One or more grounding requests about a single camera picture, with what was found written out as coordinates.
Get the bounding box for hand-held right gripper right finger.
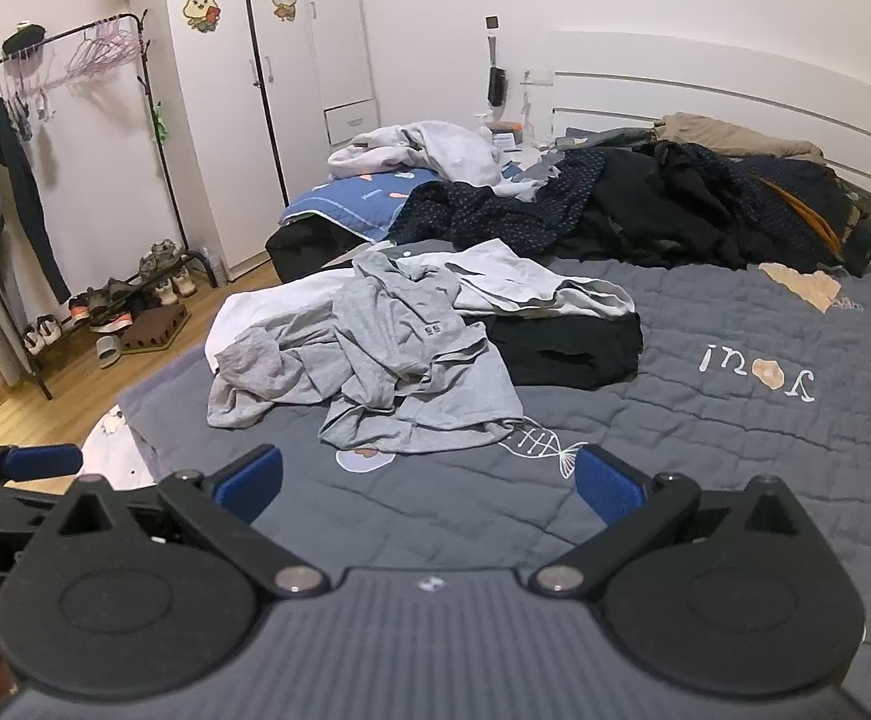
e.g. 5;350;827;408
531;444;819;601

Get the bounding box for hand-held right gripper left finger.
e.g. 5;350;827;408
38;444;332;601

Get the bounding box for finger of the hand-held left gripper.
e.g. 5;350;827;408
0;441;84;496

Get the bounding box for grey T-shirt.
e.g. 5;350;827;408
206;251;527;457

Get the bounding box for pile of dark clothes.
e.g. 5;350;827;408
386;139;871;275

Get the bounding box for black clothes rack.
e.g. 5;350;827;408
0;11;230;402

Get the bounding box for white mattress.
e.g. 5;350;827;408
79;401;159;488

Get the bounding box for grey quilted blanket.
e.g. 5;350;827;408
116;236;871;720

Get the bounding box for black unfolded garment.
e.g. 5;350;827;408
484;311;645;391

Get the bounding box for brown hexagonal box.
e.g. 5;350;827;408
119;304;191;355

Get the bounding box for white garment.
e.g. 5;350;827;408
203;238;635;376

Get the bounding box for row of shoes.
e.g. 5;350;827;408
22;238;200;370

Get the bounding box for dark hanging pants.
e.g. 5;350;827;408
0;94;73;305

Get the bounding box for blue pillow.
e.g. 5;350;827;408
280;167;444;241

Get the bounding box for white wardrobe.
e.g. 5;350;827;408
158;0;380;278

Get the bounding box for white hoodie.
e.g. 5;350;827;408
326;120;504;188

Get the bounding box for bunch of pink hangers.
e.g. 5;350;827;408
64;19;144;80

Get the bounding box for black hat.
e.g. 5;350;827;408
2;22;48;57

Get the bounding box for white headboard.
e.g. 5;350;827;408
548;30;871;203

